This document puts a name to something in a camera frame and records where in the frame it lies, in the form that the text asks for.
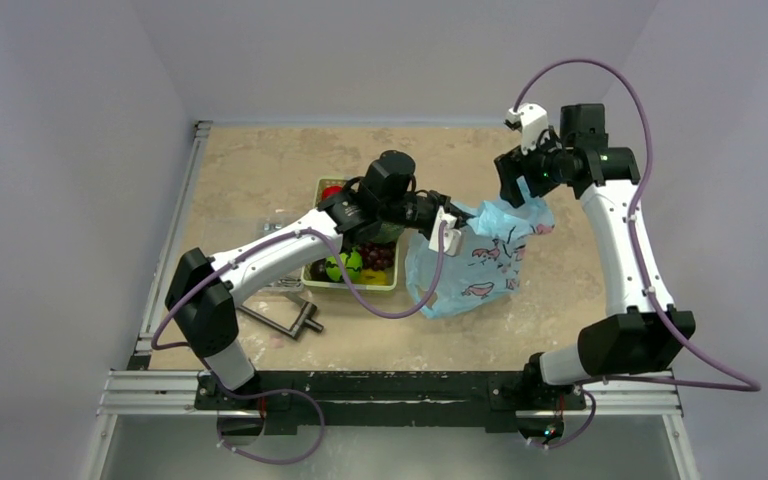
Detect light blue plastic bag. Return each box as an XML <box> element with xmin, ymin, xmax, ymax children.
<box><xmin>420</xmin><ymin>178</ymin><xmax>555</xmax><ymax>319</ymax></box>

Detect bright green cracked ball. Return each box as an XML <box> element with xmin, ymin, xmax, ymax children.
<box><xmin>324</xmin><ymin>249</ymin><xmax>364</xmax><ymax>283</ymax></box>

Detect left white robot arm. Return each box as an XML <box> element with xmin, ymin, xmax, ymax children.
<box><xmin>162</xmin><ymin>150</ymin><xmax>472</xmax><ymax>409</ymax></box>

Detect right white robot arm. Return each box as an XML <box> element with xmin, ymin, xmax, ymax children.
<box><xmin>494</xmin><ymin>103</ymin><xmax>696</xmax><ymax>407</ymax></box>

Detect green netted fake melon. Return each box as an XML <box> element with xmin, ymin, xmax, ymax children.
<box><xmin>367</xmin><ymin>222</ymin><xmax>405</xmax><ymax>244</ymax></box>

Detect dark red fake grapes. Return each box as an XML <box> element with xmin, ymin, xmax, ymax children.
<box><xmin>356</xmin><ymin>242</ymin><xmax>396</xmax><ymax>271</ymax></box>

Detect yellow fake starfruit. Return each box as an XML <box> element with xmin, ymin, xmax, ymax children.
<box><xmin>358</xmin><ymin>269</ymin><xmax>390</xmax><ymax>286</ymax></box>

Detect red fake apple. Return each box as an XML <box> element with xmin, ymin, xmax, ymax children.
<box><xmin>320</xmin><ymin>185</ymin><xmax>343</xmax><ymax>201</ymax></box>

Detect dark fake plum lower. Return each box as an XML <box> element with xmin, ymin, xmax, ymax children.
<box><xmin>308</xmin><ymin>259</ymin><xmax>330</xmax><ymax>282</ymax></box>

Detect pale green plastic basket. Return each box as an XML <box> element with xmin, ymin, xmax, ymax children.
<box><xmin>301</xmin><ymin>175</ymin><xmax>403</xmax><ymax>292</ymax></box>

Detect clear plastic screw box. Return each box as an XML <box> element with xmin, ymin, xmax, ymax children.
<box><xmin>193</xmin><ymin>215</ymin><xmax>311</xmax><ymax>296</ymax></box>

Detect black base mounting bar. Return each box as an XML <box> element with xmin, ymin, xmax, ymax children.
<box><xmin>194</xmin><ymin>364</ymin><xmax>587</xmax><ymax>440</ymax></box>

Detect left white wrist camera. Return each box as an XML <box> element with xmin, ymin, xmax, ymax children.
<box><xmin>429</xmin><ymin>206</ymin><xmax>468</xmax><ymax>257</ymax></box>

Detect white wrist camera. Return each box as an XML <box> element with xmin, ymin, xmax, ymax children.
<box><xmin>504</xmin><ymin>103</ymin><xmax>549</xmax><ymax>154</ymax></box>
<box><xmin>429</xmin><ymin>206</ymin><xmax>468</xmax><ymax>257</ymax></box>

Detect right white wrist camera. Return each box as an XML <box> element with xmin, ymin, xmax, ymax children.
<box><xmin>504</xmin><ymin>103</ymin><xmax>549</xmax><ymax>154</ymax></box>

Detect dark metal crank handle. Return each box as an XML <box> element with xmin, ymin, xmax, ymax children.
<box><xmin>237</xmin><ymin>295</ymin><xmax>325</xmax><ymax>341</ymax></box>

